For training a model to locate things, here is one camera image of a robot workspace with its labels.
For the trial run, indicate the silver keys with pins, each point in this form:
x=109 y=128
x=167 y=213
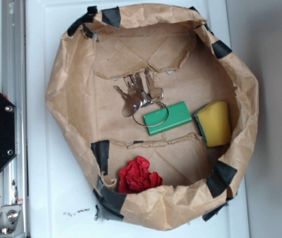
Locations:
x=136 y=96

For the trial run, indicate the brown paper bag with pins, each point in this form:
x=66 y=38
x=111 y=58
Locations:
x=191 y=65

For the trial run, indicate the green rectangular block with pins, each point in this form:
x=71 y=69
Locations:
x=167 y=119

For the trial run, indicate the red crumpled paper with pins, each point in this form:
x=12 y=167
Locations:
x=136 y=178

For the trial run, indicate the yellow green sponge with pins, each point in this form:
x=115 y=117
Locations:
x=213 y=122

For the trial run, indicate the aluminium frame rail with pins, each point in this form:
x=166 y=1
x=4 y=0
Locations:
x=15 y=175

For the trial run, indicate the metal corner bracket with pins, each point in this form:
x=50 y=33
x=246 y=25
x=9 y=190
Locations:
x=11 y=221

